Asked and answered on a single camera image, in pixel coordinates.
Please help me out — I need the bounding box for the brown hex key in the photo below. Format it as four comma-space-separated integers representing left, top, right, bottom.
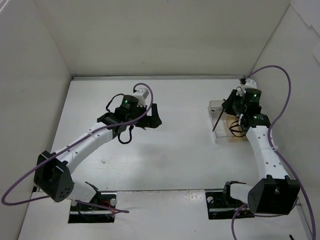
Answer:
212, 108, 224, 132

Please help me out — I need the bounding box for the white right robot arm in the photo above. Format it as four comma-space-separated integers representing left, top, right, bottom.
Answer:
221, 88, 300, 215

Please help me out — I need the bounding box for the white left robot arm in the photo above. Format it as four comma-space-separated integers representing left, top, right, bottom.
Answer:
33, 88, 162, 210

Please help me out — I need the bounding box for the clear plastic container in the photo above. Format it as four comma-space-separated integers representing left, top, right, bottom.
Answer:
208, 100, 248, 144

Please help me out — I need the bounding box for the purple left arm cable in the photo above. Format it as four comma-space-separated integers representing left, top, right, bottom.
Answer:
1, 83, 156, 215

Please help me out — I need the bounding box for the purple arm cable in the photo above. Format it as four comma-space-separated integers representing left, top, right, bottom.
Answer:
231, 65, 316, 240
1, 83, 156, 215

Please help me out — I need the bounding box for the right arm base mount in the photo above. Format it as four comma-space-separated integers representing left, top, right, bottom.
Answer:
205, 189, 244, 220

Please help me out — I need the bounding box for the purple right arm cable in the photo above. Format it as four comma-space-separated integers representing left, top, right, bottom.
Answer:
231, 65, 316, 240

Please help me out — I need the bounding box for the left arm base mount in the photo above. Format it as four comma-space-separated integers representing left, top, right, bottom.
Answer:
68, 192, 117, 224

